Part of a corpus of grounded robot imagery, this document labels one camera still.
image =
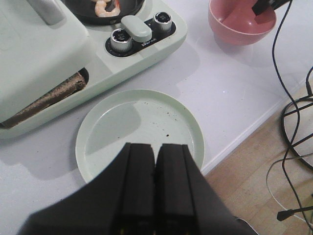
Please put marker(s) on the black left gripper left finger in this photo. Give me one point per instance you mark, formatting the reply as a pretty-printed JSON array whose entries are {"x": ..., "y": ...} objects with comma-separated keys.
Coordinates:
[{"x": 118, "y": 201}]

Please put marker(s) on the pink plastic bowl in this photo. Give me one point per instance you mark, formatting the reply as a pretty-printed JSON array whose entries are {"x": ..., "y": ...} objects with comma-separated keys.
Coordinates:
[{"x": 234, "y": 22}]

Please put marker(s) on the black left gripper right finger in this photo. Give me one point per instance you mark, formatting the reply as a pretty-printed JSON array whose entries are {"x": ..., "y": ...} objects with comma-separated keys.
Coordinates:
[{"x": 185, "y": 203}]

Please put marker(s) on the left silver control knob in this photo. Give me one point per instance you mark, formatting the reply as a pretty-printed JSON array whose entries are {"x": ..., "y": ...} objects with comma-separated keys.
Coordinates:
[{"x": 121, "y": 41}]

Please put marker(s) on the orange shrimp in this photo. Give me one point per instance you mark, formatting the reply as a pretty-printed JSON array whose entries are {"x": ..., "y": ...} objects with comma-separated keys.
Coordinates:
[{"x": 100, "y": 8}]

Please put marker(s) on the black round frying pan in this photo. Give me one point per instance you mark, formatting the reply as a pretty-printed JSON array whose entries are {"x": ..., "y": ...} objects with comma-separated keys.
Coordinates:
[{"x": 84, "y": 10}]

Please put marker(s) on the mint green breakfast maker base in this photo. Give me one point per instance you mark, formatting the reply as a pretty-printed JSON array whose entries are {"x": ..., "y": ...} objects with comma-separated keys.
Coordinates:
[{"x": 108, "y": 67}]

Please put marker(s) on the right silver control knob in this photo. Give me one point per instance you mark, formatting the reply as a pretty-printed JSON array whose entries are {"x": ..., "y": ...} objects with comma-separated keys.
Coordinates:
[{"x": 162, "y": 22}]

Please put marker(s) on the bread slice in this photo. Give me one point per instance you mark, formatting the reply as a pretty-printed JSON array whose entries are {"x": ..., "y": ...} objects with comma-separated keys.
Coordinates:
[{"x": 73, "y": 84}]

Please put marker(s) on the mint green round plate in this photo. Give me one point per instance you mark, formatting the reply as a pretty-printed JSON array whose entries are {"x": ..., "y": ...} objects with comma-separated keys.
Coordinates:
[{"x": 135, "y": 116}]

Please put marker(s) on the mint green pan handle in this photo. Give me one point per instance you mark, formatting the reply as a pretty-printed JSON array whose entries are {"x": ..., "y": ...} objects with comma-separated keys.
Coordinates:
[{"x": 136, "y": 28}]

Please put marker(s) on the silver control knob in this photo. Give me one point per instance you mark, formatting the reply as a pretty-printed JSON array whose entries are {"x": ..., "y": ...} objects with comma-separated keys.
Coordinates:
[
  {"x": 121, "y": 41},
  {"x": 162, "y": 22}
]

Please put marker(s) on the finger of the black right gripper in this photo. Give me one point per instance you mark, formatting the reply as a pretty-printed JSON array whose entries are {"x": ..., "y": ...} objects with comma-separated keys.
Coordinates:
[{"x": 267, "y": 6}]

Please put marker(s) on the mint breakfast maker lid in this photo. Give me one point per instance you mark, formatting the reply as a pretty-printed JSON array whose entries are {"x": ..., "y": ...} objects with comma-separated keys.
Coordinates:
[{"x": 35, "y": 57}]

